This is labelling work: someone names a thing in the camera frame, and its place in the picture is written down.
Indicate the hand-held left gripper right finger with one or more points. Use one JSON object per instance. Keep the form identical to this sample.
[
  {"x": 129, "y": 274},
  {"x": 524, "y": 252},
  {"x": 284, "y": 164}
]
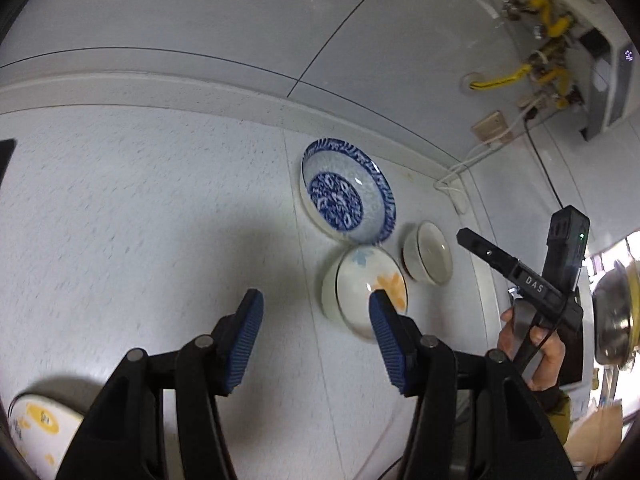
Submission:
[{"x": 387, "y": 345}]

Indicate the small white bowl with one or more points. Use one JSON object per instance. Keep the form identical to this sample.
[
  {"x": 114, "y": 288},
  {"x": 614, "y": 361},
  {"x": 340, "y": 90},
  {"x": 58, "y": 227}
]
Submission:
[{"x": 432, "y": 252}]

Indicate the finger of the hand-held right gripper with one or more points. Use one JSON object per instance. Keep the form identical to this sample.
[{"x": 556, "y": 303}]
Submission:
[{"x": 500, "y": 262}]

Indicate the person's right hand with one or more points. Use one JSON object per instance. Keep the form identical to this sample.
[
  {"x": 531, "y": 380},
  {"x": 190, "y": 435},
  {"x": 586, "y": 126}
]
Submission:
[{"x": 547, "y": 360}]

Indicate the yellow colander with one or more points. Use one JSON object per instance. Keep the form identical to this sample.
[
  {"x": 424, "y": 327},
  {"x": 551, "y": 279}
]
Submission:
[{"x": 635, "y": 305}]

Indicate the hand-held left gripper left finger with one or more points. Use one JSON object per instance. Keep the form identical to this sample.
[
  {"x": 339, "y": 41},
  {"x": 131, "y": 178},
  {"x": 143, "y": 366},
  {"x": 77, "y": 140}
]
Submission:
[{"x": 245, "y": 340}]

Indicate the stainless steel bowl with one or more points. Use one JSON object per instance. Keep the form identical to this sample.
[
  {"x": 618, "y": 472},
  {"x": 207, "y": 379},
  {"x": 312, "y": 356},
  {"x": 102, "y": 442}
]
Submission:
[{"x": 612, "y": 310}]

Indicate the small yellow bear plate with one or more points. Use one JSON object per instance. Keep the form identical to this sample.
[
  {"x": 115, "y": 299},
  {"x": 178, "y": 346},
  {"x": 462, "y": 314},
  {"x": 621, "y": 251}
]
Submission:
[{"x": 40, "y": 425}]

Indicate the black gas stove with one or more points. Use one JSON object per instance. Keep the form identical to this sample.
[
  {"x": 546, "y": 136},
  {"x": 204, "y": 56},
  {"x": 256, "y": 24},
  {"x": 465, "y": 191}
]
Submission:
[{"x": 5, "y": 160}]

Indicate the white flower print bowl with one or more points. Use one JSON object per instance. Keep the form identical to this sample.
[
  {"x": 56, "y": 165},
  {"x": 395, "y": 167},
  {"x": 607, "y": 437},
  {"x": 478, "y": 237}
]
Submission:
[{"x": 360, "y": 285}]

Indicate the beige double wall socket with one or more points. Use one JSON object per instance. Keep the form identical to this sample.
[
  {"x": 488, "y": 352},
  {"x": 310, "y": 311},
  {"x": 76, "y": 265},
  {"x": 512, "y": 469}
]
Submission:
[{"x": 490, "y": 126}]

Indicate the brown paper bag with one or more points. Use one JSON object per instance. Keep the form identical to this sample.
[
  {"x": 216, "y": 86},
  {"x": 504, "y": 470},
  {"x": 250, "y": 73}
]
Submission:
[{"x": 595, "y": 435}]

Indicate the white water heater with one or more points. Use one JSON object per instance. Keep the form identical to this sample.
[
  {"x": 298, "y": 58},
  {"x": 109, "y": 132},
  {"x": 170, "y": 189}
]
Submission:
[{"x": 605, "y": 60}]

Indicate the blue and white patterned bowl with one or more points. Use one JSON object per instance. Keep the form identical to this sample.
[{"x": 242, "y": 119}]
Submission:
[{"x": 345, "y": 195}]

